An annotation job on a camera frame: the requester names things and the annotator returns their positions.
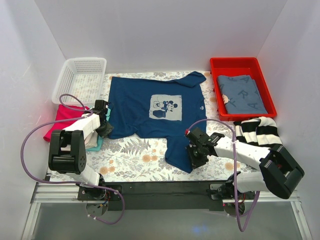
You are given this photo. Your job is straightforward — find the navy blue mickey t-shirt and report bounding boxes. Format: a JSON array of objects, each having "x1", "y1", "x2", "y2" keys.
[{"x1": 108, "y1": 71, "x2": 207, "y2": 173}]

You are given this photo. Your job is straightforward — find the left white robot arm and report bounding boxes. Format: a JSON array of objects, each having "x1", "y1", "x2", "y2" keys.
[{"x1": 48, "y1": 100, "x2": 114, "y2": 201}]

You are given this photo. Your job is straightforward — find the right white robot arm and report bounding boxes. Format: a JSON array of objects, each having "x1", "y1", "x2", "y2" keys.
[{"x1": 185, "y1": 127, "x2": 305, "y2": 200}]

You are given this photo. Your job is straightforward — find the teal folded t-shirt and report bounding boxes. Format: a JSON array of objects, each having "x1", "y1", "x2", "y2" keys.
[{"x1": 86, "y1": 109, "x2": 111, "y2": 152}]

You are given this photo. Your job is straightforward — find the magenta folded t-shirt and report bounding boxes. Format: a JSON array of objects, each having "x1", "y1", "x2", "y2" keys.
[{"x1": 43, "y1": 104, "x2": 84, "y2": 143}]

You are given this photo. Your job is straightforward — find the floral patterned table mat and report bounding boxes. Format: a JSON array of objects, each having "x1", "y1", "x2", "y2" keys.
[{"x1": 86, "y1": 71, "x2": 234, "y2": 182}]

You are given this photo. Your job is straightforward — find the white plastic basket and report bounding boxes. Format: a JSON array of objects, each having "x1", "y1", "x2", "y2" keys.
[{"x1": 51, "y1": 57, "x2": 107, "y2": 106}]

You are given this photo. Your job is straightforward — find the black white striped shirt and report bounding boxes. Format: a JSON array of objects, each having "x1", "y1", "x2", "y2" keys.
[{"x1": 233, "y1": 116, "x2": 283, "y2": 148}]

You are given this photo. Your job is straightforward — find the grey-blue folded t-shirt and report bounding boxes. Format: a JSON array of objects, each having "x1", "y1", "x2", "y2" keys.
[{"x1": 217, "y1": 75, "x2": 268, "y2": 115}]

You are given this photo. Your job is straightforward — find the red plastic tray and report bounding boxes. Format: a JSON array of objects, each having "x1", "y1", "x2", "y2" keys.
[{"x1": 210, "y1": 57, "x2": 277, "y2": 122}]

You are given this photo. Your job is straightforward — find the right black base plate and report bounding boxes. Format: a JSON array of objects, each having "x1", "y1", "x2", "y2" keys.
[{"x1": 210, "y1": 181, "x2": 251, "y2": 201}]

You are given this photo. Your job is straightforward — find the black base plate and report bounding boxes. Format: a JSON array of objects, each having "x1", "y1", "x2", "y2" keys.
[
  {"x1": 77, "y1": 186, "x2": 120, "y2": 201},
  {"x1": 210, "y1": 181, "x2": 251, "y2": 201}
]

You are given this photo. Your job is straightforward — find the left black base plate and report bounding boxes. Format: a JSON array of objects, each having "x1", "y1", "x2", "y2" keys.
[{"x1": 77, "y1": 186, "x2": 120, "y2": 201}]

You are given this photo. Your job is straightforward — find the aluminium mounting rail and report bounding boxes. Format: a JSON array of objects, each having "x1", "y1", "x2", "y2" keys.
[{"x1": 31, "y1": 183, "x2": 301, "y2": 203}]

